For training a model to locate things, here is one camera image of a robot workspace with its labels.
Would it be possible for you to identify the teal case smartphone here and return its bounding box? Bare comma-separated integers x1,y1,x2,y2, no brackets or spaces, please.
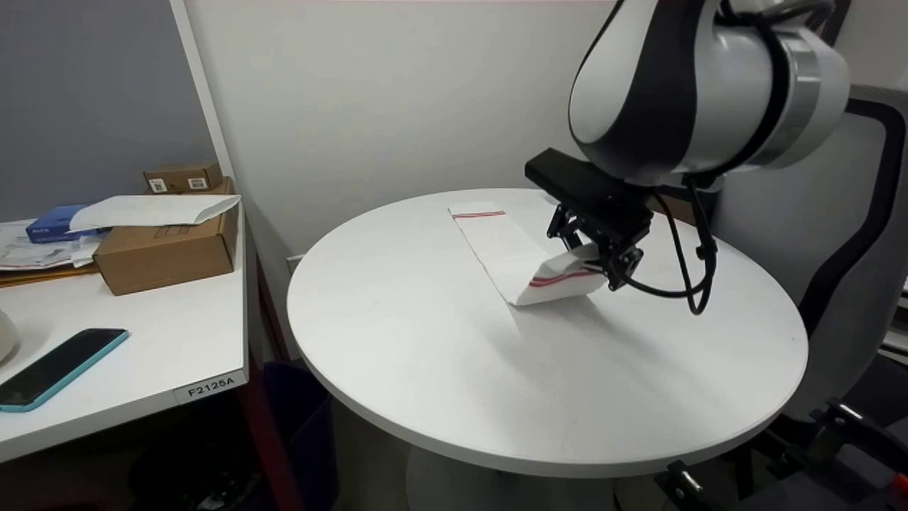
0,326,129,411

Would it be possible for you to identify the white paper stack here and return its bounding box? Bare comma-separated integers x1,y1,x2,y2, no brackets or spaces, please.
0,218,100,272

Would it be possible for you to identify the grey mesh office chair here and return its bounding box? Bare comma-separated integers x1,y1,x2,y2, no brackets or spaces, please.
714,86,908,419

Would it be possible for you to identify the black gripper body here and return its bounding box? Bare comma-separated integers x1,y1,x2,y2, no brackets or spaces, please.
563,205,651,272

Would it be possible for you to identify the large brown cardboard box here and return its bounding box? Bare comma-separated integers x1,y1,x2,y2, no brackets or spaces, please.
92,211,237,296

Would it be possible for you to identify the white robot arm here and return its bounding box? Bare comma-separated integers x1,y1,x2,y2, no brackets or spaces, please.
568,0,850,205

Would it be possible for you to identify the white side desk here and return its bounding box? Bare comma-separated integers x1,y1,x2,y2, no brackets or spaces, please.
0,231,250,462

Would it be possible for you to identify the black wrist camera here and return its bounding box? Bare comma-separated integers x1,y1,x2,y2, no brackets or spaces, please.
524,147,650,222

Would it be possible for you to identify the small brown cardboard box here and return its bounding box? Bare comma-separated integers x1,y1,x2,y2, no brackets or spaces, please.
145,161,230,197

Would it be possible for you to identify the white red-striped kitchen towel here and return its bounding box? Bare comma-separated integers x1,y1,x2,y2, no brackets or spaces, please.
447,201,605,309

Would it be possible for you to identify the blue box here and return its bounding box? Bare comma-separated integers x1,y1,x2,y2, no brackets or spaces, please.
26,205,78,245

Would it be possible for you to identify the round white table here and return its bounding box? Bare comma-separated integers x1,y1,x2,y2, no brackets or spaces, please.
287,188,807,480

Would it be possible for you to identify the white envelope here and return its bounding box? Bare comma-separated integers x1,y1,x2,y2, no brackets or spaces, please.
67,197,237,233

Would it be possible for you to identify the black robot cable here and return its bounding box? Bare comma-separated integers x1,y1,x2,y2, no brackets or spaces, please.
627,174,720,317

